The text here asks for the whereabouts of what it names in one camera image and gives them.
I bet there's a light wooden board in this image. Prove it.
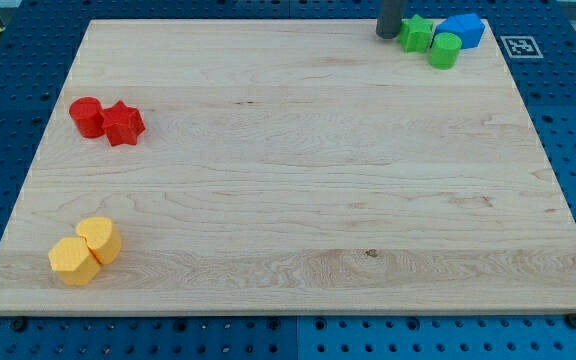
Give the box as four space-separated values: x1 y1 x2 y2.
0 19 576 317

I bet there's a red star block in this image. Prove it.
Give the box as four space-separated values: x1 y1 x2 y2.
101 101 146 146

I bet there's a grey cylindrical pointer rod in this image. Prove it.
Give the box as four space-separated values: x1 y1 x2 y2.
375 0 407 40

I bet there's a green star block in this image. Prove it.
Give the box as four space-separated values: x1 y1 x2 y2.
398 14 434 53

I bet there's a yellow heart block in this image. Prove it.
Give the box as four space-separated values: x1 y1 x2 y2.
76 217 123 265

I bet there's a green cylinder block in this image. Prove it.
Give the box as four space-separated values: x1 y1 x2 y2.
429 32 462 70

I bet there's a red cylinder block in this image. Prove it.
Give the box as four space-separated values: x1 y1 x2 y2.
69 97 104 138

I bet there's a yellow hexagon block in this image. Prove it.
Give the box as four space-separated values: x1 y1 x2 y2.
48 236 101 286

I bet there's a blue pentagon block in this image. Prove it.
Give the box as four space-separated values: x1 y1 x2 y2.
435 13 486 49

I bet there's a white fiducial marker tag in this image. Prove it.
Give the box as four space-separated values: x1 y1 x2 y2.
500 35 543 59

